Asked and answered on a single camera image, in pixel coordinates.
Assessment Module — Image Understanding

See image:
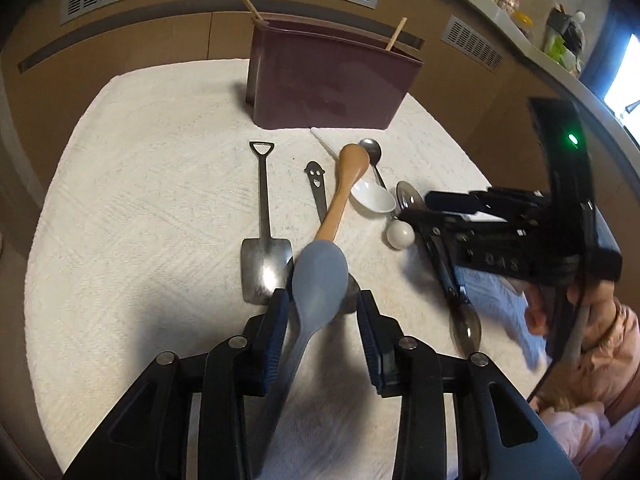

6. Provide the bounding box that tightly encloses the smiley-handle metal spoon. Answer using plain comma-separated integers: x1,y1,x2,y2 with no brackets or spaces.
303,161,361,313

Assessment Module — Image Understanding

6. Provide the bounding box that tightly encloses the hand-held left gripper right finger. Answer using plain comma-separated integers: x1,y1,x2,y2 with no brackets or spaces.
356,290,581,480

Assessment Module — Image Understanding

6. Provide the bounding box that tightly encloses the black-handled metal spoon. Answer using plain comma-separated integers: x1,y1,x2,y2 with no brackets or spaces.
422,227,482,357

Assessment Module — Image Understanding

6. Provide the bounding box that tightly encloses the white textured towel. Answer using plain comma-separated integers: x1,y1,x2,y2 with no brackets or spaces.
24,59,551,480

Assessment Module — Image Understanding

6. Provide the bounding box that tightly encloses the light blue cloth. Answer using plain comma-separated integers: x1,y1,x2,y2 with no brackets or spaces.
452,265,548,366

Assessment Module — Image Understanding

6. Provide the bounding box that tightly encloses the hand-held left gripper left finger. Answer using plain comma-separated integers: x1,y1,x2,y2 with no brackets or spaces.
65,287,291,480

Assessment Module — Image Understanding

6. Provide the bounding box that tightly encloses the blue-grey silicone spoon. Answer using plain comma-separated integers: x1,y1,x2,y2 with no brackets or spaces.
250,240,349,480

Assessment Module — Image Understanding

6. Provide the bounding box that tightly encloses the black cable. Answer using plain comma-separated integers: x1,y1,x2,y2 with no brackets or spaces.
525,280,591,403

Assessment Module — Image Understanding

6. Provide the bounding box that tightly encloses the person's pink clothing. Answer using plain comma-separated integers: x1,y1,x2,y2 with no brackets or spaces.
542,400,616,468

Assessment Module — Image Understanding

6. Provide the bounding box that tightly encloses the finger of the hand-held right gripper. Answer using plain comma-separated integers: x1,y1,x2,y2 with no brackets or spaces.
399,209,532,242
425,187,551,218

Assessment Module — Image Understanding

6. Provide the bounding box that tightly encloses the shovel-shaped metal spoon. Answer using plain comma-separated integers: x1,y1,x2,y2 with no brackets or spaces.
241,141,295,307

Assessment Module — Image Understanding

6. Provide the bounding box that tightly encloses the maroon utensil holder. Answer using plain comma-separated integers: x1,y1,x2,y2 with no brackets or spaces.
246,16,425,131

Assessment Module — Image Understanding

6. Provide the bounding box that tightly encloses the person's right forearm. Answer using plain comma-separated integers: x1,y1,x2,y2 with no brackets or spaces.
545,305,640,411

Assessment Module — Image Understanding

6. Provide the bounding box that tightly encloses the white ceramic spoon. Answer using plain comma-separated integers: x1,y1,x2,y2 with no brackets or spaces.
310,127,397,213

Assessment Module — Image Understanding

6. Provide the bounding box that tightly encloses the person's right hand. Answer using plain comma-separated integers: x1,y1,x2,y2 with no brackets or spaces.
525,279,624,340

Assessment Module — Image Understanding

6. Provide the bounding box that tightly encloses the wooden cabinet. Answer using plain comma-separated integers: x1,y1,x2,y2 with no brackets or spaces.
0,0,640,261

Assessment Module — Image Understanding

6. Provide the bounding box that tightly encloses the small grey vent grille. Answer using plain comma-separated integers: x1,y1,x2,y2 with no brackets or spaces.
440,15,506,70

